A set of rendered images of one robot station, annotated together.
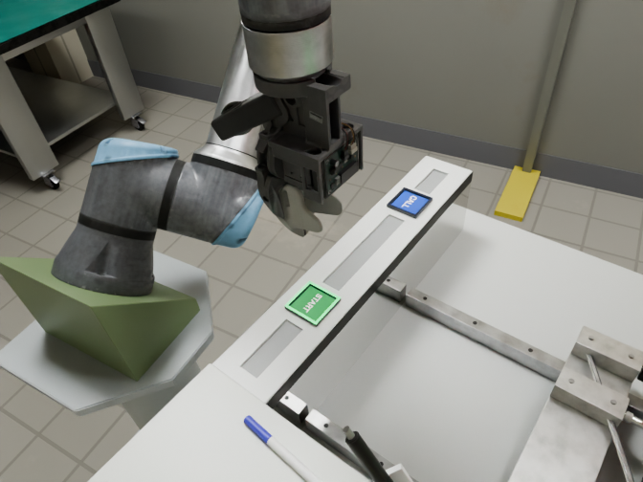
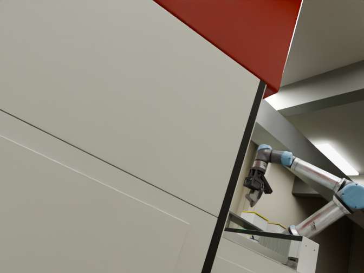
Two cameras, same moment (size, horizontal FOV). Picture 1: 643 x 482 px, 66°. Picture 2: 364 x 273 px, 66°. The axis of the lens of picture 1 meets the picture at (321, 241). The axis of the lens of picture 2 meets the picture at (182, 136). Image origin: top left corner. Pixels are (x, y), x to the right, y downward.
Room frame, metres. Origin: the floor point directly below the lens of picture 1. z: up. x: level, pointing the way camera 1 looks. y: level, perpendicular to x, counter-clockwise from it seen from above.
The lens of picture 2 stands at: (0.70, -1.49, 0.70)
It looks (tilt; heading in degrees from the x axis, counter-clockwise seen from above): 23 degrees up; 118
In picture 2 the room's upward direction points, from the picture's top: 22 degrees clockwise
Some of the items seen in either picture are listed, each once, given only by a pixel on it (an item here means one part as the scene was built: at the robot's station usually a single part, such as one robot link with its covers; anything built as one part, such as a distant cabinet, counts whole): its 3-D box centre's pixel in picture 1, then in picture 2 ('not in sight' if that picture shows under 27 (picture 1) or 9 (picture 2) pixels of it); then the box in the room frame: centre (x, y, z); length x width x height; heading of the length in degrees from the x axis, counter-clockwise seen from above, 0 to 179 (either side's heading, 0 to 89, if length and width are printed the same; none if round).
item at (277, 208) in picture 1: (278, 180); not in sight; (0.43, 0.04, 1.19); 0.05 x 0.02 x 0.09; 138
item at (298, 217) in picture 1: (302, 217); (249, 197); (0.42, 0.02, 1.14); 0.06 x 0.03 x 0.09; 48
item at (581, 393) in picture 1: (588, 397); not in sight; (0.30, -0.32, 0.89); 0.08 x 0.03 x 0.03; 48
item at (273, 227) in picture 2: not in sight; (277, 233); (0.25, 4.49, 1.87); 0.49 x 0.41 x 0.28; 57
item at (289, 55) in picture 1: (291, 42); (260, 167); (0.43, 0.01, 1.33); 0.08 x 0.08 x 0.05
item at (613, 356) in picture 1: (608, 352); not in sight; (0.36, -0.37, 0.89); 0.08 x 0.03 x 0.03; 48
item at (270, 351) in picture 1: (365, 281); (258, 248); (0.53, -0.06, 0.89); 0.55 x 0.09 x 0.14; 138
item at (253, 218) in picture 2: not in sight; (253, 221); (-0.14, 3.88, 1.85); 0.41 x 0.34 x 0.23; 57
